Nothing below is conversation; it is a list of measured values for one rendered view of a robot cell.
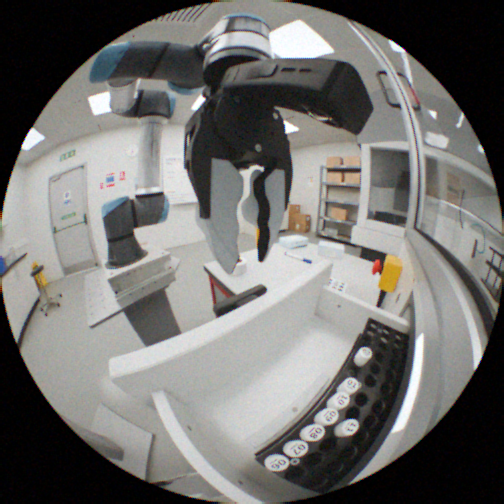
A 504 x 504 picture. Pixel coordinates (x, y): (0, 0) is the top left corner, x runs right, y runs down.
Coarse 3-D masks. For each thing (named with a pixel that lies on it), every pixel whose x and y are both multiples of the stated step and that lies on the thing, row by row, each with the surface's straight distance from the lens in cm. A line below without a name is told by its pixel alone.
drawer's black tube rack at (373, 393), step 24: (384, 336) 20; (408, 336) 21; (384, 360) 17; (360, 384) 15; (384, 384) 16; (312, 408) 16; (360, 408) 14; (384, 408) 15; (288, 432) 15; (360, 432) 14; (312, 456) 16; (336, 456) 13; (360, 456) 18; (288, 480) 13; (312, 480) 16; (336, 480) 14
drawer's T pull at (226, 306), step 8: (256, 288) 18; (264, 288) 19; (232, 296) 17; (240, 296) 17; (248, 296) 17; (256, 296) 17; (216, 304) 16; (224, 304) 16; (232, 304) 16; (240, 304) 16; (216, 312) 16; (224, 312) 16
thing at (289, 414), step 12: (312, 384) 19; (324, 384) 19; (300, 396) 18; (312, 396) 18; (288, 408) 18; (300, 408) 18; (276, 420) 17; (288, 420) 17; (264, 432) 17; (276, 432) 17; (252, 444) 17
